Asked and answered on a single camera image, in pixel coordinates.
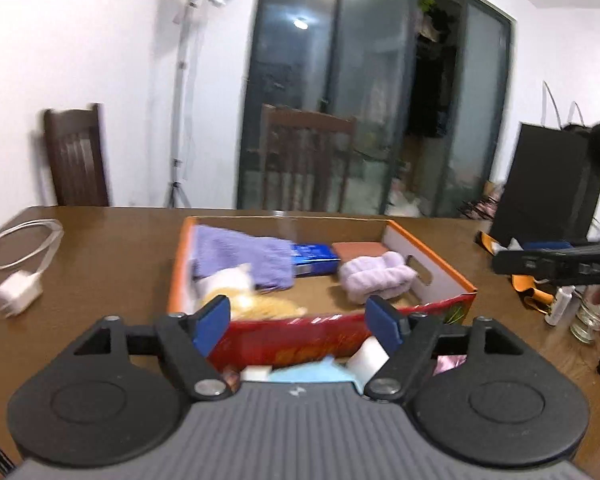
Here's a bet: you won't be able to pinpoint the dark framed sliding glass door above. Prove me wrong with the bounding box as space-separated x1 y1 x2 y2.
236 0 515 218

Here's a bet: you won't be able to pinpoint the yellow plush toy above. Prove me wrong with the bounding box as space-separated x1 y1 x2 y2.
195 265 308 321

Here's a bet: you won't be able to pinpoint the white spray bottle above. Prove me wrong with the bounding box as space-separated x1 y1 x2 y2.
545 286 577 327

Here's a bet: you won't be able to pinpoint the white power adapter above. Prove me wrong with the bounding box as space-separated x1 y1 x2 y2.
0 270 43 317

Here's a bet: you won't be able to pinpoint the light blue face mask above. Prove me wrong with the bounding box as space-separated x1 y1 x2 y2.
270 357 361 386

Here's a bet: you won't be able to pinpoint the black paper bag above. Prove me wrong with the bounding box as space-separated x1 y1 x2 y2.
487 80 600 248

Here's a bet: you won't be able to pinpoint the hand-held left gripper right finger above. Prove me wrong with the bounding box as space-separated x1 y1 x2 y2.
364 295 528 402

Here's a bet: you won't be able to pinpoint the blue and white small box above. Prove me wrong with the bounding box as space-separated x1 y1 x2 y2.
290 242 341 278

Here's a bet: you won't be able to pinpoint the clear glass cup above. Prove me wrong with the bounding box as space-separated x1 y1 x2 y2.
570 290 600 345

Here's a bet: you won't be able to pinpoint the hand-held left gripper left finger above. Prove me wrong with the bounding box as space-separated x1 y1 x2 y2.
70 295 233 402

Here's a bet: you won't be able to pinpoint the brick red sponge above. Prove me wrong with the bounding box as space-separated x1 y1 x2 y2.
331 241 387 263

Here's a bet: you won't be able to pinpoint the hanging clothes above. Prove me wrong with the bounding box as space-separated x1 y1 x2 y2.
415 0 456 43

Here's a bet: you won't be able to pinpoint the lilac towel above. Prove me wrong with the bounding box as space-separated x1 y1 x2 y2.
339 251 418 304

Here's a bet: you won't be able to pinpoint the purple satin scrunchie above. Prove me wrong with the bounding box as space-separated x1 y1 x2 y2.
432 354 468 376

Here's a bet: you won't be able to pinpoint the brown wooden chair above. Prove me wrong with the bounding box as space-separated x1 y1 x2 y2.
260 104 358 213

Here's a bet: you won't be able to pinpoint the red cardboard box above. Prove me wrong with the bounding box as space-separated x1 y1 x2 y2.
167 216 478 372

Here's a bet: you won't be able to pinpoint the dark wooden chair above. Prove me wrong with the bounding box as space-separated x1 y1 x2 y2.
42 103 112 207

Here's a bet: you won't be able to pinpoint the purple towel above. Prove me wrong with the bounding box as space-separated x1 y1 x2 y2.
192 225 296 293

